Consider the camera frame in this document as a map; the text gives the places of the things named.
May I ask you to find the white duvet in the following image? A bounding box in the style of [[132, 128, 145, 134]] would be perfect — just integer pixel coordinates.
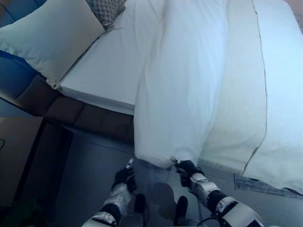
[[132, 0, 230, 169]]

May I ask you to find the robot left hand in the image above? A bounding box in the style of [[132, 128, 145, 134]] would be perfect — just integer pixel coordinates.
[[115, 158, 137, 192]]

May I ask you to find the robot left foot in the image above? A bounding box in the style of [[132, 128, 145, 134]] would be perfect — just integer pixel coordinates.
[[134, 193, 146, 215]]

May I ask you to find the brown upholstered bed frame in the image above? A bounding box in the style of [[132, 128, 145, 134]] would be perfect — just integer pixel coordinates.
[[0, 54, 136, 145]]

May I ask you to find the patterned brown cushion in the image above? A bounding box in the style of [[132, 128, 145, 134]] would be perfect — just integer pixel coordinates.
[[85, 0, 126, 27]]

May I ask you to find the white fitted mattress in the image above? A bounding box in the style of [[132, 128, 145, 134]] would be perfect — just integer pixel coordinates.
[[59, 0, 171, 116]]

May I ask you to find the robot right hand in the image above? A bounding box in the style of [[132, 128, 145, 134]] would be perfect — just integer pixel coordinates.
[[170, 157, 200, 187]]

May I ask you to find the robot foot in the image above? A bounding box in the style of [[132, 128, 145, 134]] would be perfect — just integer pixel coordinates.
[[134, 193, 146, 215], [173, 195, 188, 227]]

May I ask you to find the dark wooden nightstand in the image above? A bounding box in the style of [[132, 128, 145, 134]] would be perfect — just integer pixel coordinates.
[[0, 115, 74, 213]]

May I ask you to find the white pillow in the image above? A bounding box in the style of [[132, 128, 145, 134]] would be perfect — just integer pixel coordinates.
[[0, 0, 106, 90]]

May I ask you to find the grey patterned rug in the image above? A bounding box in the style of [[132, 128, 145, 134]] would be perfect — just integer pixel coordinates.
[[233, 173, 303, 199]]

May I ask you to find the cream blanket with gold trim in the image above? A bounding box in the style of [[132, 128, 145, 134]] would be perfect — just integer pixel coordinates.
[[197, 0, 303, 190]]

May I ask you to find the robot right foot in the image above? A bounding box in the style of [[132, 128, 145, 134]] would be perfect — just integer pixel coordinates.
[[173, 195, 188, 227]]

